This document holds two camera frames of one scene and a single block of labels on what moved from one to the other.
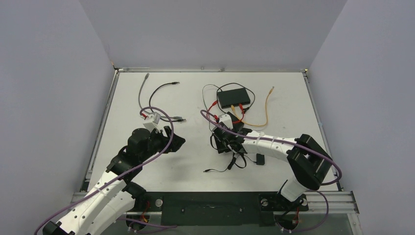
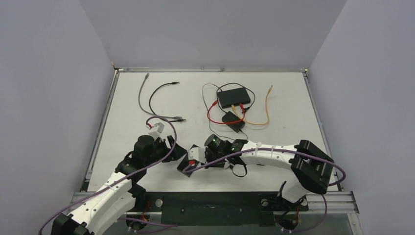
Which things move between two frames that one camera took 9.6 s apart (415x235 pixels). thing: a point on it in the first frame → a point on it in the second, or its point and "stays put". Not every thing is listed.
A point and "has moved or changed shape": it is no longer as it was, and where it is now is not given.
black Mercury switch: [234, 97] stays put
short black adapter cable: [231, 164] → [232, 165]
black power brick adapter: [238, 124] stays put
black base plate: [218, 208] stays put
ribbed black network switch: [226, 144] has moved or changed shape
